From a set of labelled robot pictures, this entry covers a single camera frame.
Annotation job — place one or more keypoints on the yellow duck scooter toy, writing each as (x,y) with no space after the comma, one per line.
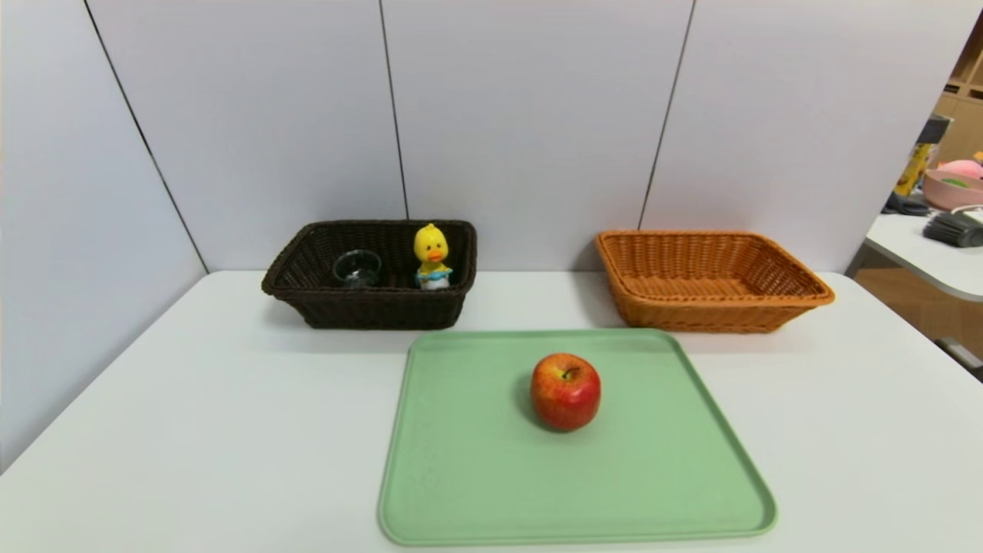
(431,246)

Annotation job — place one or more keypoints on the small clear glass cup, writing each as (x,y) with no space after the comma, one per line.
(357,269)

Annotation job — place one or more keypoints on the red apple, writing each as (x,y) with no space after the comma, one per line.
(566,395)

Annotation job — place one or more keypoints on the dark brown wicker basket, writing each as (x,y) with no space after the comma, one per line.
(369,309)

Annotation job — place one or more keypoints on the orange wicker basket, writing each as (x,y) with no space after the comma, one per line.
(714,311)

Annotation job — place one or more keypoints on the light green plastic tray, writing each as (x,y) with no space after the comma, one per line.
(568,484)

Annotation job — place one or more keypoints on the black flat item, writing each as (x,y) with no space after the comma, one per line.
(906,205)

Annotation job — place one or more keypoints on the white side table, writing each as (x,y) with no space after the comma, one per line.
(921,261)

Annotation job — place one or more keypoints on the yellow black bottle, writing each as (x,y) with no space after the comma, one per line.
(914,169)

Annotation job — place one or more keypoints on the black brush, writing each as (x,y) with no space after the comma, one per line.
(952,229)

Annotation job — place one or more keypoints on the pink bowl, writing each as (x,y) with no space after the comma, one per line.
(948,192)

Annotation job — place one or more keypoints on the dark grey floor object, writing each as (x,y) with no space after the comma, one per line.
(964,357)

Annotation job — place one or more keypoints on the pink plush toy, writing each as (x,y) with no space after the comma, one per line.
(964,167)

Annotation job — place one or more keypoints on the wooden shelf unit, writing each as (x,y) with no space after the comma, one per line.
(964,123)

